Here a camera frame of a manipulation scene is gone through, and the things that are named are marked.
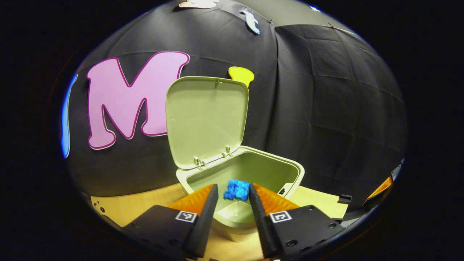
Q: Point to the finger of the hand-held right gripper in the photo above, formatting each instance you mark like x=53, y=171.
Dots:
x=380, y=189

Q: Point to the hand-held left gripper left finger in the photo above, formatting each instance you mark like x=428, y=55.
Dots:
x=206, y=217

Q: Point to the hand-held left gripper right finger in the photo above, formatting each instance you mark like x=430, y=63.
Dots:
x=262, y=224

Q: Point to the blue paper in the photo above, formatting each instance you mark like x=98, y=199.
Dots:
x=236, y=190

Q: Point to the pale green desktop garbage bin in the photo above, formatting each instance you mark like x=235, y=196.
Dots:
x=206, y=119

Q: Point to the wooden desktop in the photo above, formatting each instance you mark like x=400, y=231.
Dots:
x=145, y=201

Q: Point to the black backdrop cloth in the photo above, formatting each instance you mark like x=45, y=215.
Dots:
x=326, y=108

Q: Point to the small metal cloth clip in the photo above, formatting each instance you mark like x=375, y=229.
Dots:
x=270, y=23

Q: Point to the black table edge bracket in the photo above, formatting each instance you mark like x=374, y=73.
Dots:
x=338, y=220
x=344, y=198

